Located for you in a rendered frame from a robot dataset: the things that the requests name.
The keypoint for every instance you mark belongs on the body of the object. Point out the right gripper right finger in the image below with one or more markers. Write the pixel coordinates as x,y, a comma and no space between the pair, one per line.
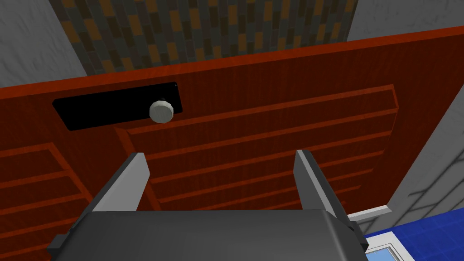
314,185

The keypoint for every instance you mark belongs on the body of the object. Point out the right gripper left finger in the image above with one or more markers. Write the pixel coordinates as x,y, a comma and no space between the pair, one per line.
125,188

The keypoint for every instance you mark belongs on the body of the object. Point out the red-brown wooden door leaf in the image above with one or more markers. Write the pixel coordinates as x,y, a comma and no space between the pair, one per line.
253,145

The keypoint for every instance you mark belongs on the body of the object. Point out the black door lock plate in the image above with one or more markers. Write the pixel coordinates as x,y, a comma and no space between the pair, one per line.
108,108

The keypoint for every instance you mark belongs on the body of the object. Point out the grey round door knob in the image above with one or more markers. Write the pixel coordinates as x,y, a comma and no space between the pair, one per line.
161,112

